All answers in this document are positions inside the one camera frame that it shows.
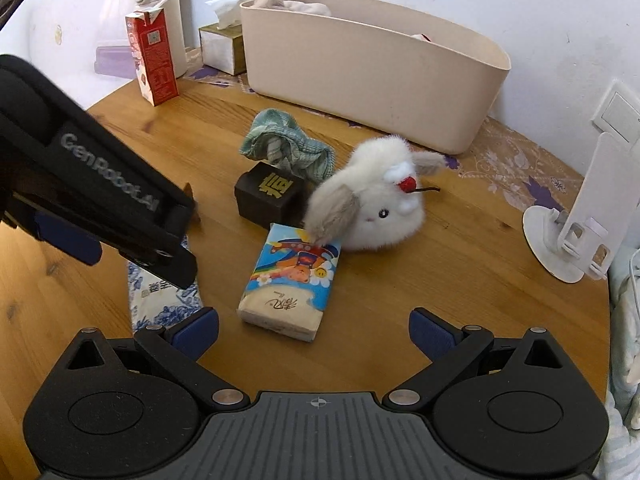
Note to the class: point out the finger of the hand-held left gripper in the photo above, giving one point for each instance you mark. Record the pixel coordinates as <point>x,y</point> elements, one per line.
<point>170,265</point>
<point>65,237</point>

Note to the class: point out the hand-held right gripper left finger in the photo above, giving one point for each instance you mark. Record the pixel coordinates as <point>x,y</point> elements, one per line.
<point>197,332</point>

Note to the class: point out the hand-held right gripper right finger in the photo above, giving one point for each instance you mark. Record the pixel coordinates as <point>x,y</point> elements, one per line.
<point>430,332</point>

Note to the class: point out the blue white floral packet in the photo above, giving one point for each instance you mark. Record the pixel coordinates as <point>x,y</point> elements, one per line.
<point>160,305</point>

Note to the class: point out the colourful cartoon tissue pack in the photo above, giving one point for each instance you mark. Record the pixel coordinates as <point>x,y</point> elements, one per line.
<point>285,285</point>

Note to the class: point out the beige plastic storage bin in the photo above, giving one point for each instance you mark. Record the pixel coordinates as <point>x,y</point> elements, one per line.
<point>375,75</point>

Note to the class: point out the wooden desk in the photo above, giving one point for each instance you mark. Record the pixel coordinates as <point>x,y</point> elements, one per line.
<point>450,270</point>

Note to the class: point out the black gift box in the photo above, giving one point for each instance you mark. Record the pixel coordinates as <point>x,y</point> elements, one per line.
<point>265,200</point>

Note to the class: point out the red drink carton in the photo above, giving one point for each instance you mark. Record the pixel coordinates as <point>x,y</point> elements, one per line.
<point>155,60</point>

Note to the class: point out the white plush bunny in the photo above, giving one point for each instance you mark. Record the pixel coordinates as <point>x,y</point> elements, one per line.
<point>380,200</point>

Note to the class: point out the green striped cloth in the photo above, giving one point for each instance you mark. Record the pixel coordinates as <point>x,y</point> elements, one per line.
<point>280,130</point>

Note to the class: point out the white thermos bottle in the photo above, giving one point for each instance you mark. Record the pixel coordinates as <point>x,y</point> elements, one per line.
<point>172,15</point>

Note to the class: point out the gold tissue box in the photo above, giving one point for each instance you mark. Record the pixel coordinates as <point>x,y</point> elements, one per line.
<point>220,50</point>

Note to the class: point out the purple floral table mat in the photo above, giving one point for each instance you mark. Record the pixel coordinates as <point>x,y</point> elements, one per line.
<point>505,160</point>

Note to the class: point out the light striped cloth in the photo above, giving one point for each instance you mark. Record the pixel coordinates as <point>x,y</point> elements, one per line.
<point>625,360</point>

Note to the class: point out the white phone stand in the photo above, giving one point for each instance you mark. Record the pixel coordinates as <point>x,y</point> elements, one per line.
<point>600,175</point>

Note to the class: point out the pale pink cloth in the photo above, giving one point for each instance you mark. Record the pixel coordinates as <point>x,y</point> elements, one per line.
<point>307,8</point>

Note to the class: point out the white wall socket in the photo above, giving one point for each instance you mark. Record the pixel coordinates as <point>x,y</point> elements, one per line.
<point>620,110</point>

